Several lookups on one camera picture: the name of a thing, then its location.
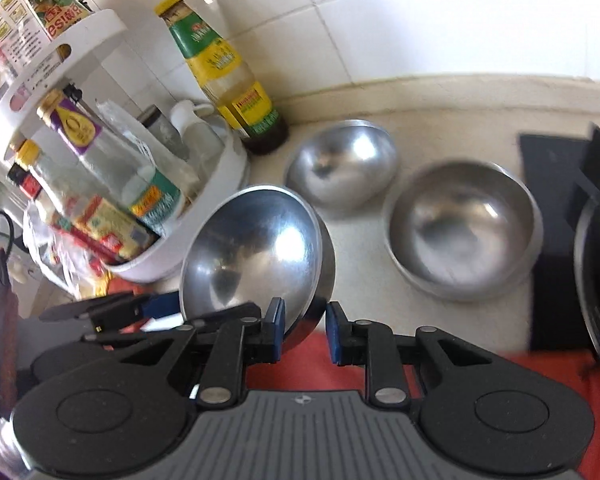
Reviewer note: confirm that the orange-red cloth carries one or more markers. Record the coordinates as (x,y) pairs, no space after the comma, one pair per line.
(473,415)

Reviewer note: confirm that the purple label soy bottle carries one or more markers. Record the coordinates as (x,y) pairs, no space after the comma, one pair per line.
(132,179)

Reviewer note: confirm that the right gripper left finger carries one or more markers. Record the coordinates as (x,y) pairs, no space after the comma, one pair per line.
(231,341)

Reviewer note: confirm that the yellow cap vinegar bottle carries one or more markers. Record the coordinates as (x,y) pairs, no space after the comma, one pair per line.
(87,206)

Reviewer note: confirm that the black induction cooker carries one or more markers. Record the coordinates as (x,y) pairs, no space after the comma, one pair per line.
(562,173)

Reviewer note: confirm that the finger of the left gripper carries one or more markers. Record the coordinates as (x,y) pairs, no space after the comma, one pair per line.
(162,305)

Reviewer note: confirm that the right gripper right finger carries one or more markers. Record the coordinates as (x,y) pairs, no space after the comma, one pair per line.
(370,345)

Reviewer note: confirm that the clear plastic bag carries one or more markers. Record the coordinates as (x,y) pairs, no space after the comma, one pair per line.
(62,259)

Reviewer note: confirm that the printed seasoning box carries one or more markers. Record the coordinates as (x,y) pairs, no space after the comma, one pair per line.
(22,38)

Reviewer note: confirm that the right steel bowl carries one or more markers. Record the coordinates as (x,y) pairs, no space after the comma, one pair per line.
(463,230)

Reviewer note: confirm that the yellow-green label oil bottle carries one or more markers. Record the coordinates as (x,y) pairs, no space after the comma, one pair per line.
(225,78)

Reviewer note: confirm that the large steel bowl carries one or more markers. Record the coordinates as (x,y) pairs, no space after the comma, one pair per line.
(263,242)

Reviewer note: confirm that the middle steel bowl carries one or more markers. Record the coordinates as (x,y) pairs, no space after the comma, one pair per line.
(344,166)

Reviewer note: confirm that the small clear glass jar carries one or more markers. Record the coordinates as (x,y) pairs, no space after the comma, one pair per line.
(156,123)

